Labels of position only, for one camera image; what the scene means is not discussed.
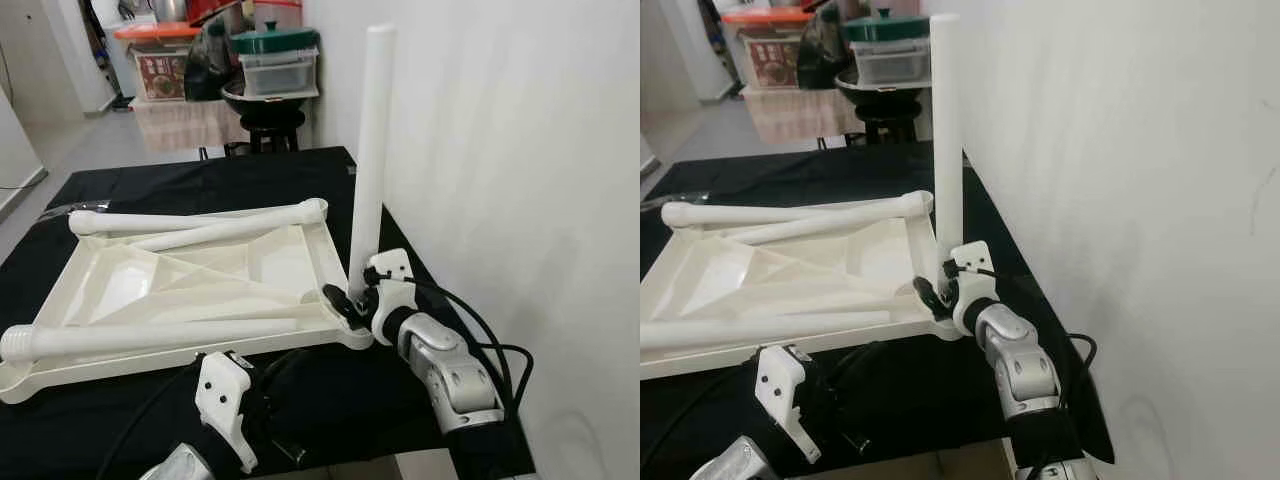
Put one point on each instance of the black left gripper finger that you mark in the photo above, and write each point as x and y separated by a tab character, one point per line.
292	370
852	368

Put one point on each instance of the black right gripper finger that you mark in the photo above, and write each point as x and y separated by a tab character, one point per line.
338	300
930	300

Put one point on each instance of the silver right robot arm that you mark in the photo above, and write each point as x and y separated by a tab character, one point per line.
1020	370
450	370

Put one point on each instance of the white plastic table top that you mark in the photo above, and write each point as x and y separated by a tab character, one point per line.
200	270
820	260

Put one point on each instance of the beige covered side table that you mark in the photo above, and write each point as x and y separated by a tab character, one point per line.
790	115
180	125

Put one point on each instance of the clear plastic storage container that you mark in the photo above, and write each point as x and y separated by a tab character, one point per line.
280	75
890	62

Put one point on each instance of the clear tape piece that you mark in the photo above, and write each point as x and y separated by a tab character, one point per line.
70	207
690	197

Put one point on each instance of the dark shiny plastic bag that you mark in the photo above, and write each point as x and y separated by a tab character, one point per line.
210	65
825	50

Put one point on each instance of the orange lidded storage box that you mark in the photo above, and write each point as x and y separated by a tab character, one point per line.
160	75
770	62

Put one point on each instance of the stainless steel pot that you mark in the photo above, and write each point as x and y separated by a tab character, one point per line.
170	10

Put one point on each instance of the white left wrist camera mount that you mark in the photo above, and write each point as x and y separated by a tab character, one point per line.
220	400
780	390

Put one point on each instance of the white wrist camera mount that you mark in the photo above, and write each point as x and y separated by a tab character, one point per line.
780	390
975	255
390	265
220	400

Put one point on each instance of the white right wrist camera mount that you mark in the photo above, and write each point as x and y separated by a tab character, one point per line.
975	255
390	265

